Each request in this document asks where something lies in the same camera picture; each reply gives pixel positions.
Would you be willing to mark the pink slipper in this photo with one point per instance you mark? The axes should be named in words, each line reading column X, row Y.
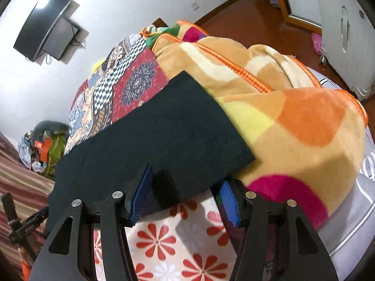
column 317, row 42

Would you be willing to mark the white wardrobe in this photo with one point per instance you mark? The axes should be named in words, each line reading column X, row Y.
column 342, row 29

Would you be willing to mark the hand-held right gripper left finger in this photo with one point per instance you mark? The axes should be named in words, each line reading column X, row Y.
column 141, row 196

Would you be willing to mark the red flower bed sheet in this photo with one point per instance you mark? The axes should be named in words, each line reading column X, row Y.
column 181, row 243

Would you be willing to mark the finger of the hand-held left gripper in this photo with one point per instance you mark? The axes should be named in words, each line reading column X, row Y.
column 29, row 222

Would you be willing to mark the black pants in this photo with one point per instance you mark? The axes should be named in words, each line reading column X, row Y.
column 164, row 140

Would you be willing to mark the patchwork patterned quilt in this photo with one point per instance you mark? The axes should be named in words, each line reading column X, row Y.
column 117, row 90

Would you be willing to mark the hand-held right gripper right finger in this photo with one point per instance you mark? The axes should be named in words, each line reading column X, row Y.
column 230, row 200

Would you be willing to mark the orange fleece blanket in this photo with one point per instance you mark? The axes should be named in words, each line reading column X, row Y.
column 281, row 123

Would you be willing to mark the grey mattress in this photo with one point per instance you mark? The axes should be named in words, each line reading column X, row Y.
column 348, row 210

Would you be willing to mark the pile of clothes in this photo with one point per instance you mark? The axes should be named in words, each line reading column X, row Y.
column 44, row 149

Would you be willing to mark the wall-mounted television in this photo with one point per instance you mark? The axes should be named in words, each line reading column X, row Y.
column 44, row 25

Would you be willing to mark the white wall socket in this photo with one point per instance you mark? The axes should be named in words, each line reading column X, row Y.
column 194, row 5

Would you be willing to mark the striped red blanket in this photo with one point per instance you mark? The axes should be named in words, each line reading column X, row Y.
column 20, row 187

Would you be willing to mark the wooden door frame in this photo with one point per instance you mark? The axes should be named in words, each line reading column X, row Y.
column 288, row 5

